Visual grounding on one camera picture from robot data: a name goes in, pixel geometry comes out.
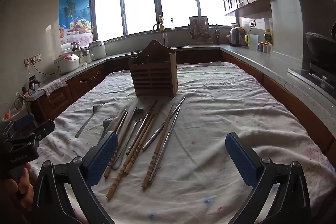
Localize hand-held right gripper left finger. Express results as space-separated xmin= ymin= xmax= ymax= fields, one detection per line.
xmin=31 ymin=131 xmax=119 ymax=224

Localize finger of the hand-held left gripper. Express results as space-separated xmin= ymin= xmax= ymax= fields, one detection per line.
xmin=29 ymin=120 xmax=55 ymax=148
xmin=12 ymin=113 xmax=38 ymax=132

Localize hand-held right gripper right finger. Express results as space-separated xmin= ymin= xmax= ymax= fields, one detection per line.
xmin=225 ymin=132 xmax=313 ymax=224

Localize silver table knife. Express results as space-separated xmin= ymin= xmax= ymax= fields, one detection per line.
xmin=112 ymin=109 xmax=129 ymax=170

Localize broad silver fork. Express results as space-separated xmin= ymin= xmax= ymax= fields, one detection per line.
xmin=100 ymin=116 xmax=117 ymax=143

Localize thin silver fork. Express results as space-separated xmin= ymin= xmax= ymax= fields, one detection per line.
xmin=75 ymin=104 xmax=105 ymax=139

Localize metal chopstick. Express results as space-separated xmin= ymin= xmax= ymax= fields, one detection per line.
xmin=149 ymin=106 xmax=181 ymax=183
xmin=142 ymin=97 xmax=186 ymax=152

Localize wooden utensil holder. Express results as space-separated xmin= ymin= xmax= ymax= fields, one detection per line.
xmin=128 ymin=40 xmax=177 ymax=97

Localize person's left hand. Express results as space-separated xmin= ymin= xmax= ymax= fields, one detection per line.
xmin=0 ymin=161 xmax=35 ymax=214

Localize small black gadget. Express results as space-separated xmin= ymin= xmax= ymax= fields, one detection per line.
xmin=28 ymin=76 xmax=41 ymax=90

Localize white lace cloth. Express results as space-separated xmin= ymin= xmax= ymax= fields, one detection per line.
xmin=42 ymin=78 xmax=68 ymax=102

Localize white floral tablecloth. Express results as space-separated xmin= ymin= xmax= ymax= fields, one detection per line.
xmin=29 ymin=61 xmax=336 ymax=224

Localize brown wooden base cabinets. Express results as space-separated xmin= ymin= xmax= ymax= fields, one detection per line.
xmin=30 ymin=47 xmax=336 ymax=159

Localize pink and white rice cooker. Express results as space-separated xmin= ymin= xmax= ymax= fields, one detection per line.
xmin=54 ymin=54 xmax=80 ymax=75

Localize white blender appliance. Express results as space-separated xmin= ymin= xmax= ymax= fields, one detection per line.
xmin=79 ymin=49 xmax=95 ymax=65

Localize grey kitchen countertop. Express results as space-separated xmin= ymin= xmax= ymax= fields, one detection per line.
xmin=25 ymin=44 xmax=336 ymax=140

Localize cream rice cooker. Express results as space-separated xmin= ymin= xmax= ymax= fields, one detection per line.
xmin=89 ymin=40 xmax=107 ymax=60

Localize black glass stove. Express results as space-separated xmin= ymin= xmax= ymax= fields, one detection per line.
xmin=287 ymin=59 xmax=336 ymax=98

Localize steel electric kettle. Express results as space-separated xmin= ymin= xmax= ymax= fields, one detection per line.
xmin=229 ymin=27 xmax=243 ymax=46

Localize yellow oil bottle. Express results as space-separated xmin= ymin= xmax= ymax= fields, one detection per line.
xmin=264 ymin=28 xmax=274 ymax=45

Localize dark wok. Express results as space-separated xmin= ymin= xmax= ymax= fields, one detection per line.
xmin=305 ymin=32 xmax=336 ymax=62

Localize dish rack with knives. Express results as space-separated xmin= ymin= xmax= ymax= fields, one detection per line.
xmin=189 ymin=15 xmax=214 ymax=43

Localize curved kitchen faucet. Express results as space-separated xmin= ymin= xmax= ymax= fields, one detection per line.
xmin=152 ymin=23 xmax=168 ymax=46

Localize large kitchen window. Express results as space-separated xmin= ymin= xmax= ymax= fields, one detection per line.
xmin=91 ymin=0 xmax=237 ymax=42

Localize black power cable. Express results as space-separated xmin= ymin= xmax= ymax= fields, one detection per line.
xmin=28 ymin=61 xmax=62 ymax=76

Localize wall socket with black plug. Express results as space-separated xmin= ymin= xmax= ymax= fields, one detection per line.
xmin=24 ymin=55 xmax=42 ymax=67

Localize white pitcher green handle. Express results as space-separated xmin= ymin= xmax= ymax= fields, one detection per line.
xmin=245 ymin=34 xmax=259 ymax=50

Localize tropical fruit wall poster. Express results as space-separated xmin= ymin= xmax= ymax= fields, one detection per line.
xmin=58 ymin=0 xmax=94 ymax=45

